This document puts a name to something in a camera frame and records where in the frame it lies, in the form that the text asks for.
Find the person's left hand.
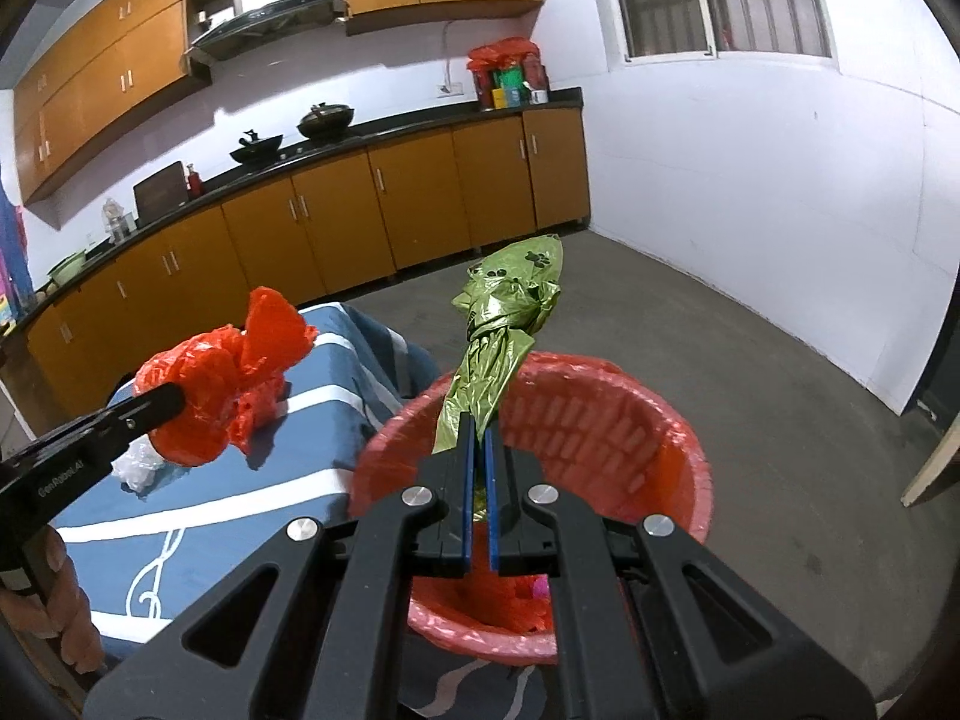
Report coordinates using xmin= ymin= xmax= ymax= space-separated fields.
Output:
xmin=0 ymin=526 xmax=104 ymax=674

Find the green basin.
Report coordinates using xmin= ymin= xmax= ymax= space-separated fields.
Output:
xmin=46 ymin=250 xmax=88 ymax=287

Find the pink and blue hanging cloth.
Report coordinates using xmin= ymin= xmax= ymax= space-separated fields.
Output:
xmin=0 ymin=180 xmax=35 ymax=325

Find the barred window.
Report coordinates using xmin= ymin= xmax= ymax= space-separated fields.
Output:
xmin=603 ymin=0 xmax=835 ymax=65

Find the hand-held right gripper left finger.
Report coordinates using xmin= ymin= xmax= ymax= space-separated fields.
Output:
xmin=82 ymin=412 xmax=478 ymax=720

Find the blue striped tablecloth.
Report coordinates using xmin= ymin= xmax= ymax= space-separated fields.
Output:
xmin=45 ymin=303 xmax=557 ymax=720

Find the black wok with lid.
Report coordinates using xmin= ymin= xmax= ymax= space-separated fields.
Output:
xmin=297 ymin=100 xmax=356 ymax=139

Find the row of wooden upper cabinets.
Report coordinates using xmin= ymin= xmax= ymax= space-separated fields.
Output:
xmin=11 ymin=0 xmax=545 ymax=205

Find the olive green plastic bag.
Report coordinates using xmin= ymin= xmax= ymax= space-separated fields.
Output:
xmin=433 ymin=234 xmax=566 ymax=456

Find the clear jar with bag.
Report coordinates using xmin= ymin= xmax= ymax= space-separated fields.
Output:
xmin=101 ymin=196 xmax=133 ymax=242

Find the unpainted wooden frame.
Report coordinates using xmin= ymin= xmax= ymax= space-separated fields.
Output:
xmin=900 ymin=420 xmax=960 ymax=509

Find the red plastic bag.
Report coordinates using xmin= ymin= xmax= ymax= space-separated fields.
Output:
xmin=486 ymin=577 xmax=557 ymax=636
xmin=133 ymin=286 xmax=318 ymax=467

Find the clear plastic bag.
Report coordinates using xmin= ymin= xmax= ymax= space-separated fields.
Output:
xmin=112 ymin=437 xmax=164 ymax=497

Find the red lattice waste basket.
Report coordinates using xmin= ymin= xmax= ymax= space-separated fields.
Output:
xmin=350 ymin=352 xmax=713 ymax=665

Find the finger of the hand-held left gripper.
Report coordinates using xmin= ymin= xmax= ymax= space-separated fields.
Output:
xmin=88 ymin=382 xmax=190 ymax=460

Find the red lined waste basket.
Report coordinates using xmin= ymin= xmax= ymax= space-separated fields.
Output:
xmin=348 ymin=350 xmax=715 ymax=666

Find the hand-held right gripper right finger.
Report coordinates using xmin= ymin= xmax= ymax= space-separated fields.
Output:
xmin=484 ymin=429 xmax=880 ymax=720

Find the steel range hood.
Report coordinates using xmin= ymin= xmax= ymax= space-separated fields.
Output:
xmin=183 ymin=0 xmax=350 ymax=65

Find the crumpled red plastic cover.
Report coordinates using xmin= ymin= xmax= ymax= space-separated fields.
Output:
xmin=466 ymin=35 xmax=541 ymax=74

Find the row of wooden base cabinets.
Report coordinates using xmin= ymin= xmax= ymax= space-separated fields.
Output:
xmin=0 ymin=109 xmax=591 ymax=422

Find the brown cutting board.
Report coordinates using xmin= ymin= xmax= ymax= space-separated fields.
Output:
xmin=133 ymin=160 xmax=189 ymax=223

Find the black kitchen countertop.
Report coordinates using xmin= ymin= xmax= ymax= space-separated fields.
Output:
xmin=0 ymin=88 xmax=585 ymax=340

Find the black wok with ladle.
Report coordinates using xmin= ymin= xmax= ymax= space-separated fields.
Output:
xmin=229 ymin=130 xmax=285 ymax=165

